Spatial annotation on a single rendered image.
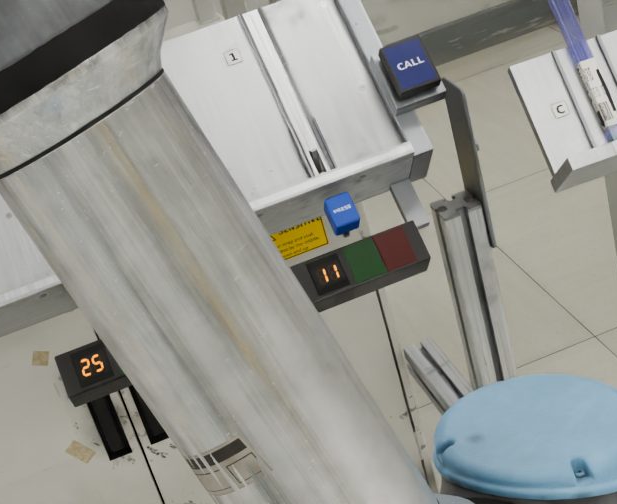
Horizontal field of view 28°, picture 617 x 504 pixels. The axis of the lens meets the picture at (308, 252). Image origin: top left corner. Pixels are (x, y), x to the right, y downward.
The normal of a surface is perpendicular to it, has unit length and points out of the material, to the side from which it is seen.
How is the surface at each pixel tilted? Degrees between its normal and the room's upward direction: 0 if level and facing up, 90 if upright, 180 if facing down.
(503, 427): 7
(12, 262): 43
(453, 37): 90
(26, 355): 90
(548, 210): 0
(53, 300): 133
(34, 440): 90
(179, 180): 71
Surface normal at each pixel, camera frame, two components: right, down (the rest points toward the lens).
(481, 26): 0.29, 0.39
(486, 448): -0.18, -0.91
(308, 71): 0.02, -0.36
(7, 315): 0.38, 0.87
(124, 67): 0.84, 0.44
